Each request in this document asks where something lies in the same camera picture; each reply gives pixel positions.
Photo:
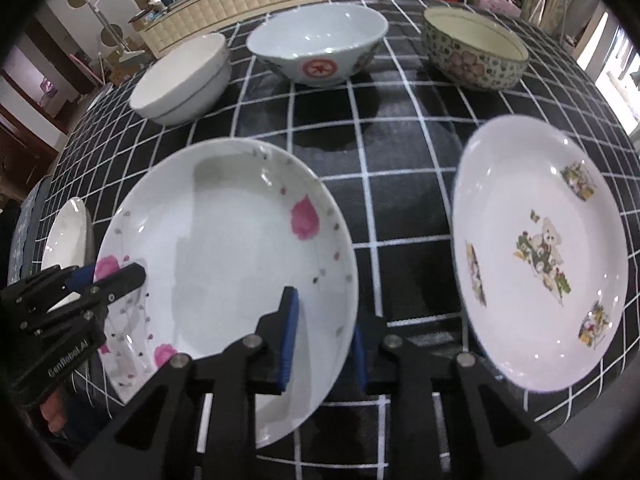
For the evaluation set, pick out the red star white bowl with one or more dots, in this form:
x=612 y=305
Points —
x=320 y=45

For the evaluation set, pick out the plain white bowl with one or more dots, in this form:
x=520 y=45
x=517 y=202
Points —
x=184 y=84

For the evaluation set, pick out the floral patterned bowl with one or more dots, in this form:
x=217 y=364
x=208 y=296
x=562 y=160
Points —
x=472 y=50

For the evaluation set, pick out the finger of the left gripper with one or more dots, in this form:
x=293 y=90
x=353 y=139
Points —
x=95 y=298
x=47 y=288

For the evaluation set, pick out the grey patterned chair cover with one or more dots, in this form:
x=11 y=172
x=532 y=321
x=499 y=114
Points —
x=24 y=238

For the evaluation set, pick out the teddy bear white plate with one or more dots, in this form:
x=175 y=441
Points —
x=540 y=252

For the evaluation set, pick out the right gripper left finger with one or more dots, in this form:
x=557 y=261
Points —
x=196 y=418

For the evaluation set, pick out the person's left hand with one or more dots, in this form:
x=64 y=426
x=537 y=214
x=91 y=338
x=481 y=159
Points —
x=54 y=413

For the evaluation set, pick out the cream tufted tv cabinet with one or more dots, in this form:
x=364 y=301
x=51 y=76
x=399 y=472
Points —
x=192 y=18

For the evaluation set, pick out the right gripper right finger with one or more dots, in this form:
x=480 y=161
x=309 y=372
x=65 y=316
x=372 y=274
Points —
x=450 y=418

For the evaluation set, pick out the pink flower white plate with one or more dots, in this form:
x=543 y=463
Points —
x=221 y=228

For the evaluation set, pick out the small white plate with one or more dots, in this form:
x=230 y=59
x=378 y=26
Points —
x=70 y=241

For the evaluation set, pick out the pink gift bag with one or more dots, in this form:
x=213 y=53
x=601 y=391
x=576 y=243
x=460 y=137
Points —
x=507 y=7

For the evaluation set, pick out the black white checkered tablecloth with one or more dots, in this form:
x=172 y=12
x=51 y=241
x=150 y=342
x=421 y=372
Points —
x=388 y=144

